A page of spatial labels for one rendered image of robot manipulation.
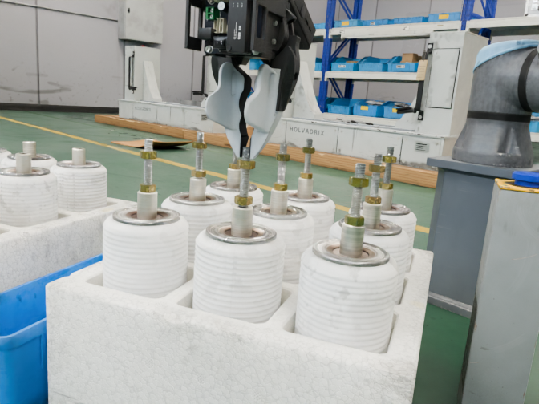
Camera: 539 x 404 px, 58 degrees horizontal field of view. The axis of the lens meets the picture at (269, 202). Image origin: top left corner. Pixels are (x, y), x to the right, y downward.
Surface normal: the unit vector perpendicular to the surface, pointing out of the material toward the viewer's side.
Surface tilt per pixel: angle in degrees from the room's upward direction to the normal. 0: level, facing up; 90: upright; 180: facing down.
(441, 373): 0
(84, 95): 90
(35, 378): 92
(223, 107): 89
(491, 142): 72
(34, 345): 92
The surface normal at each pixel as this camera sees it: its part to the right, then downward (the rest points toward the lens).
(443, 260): -0.72, 0.10
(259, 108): 0.90, 0.17
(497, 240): -0.35, 0.17
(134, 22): 0.69, 0.20
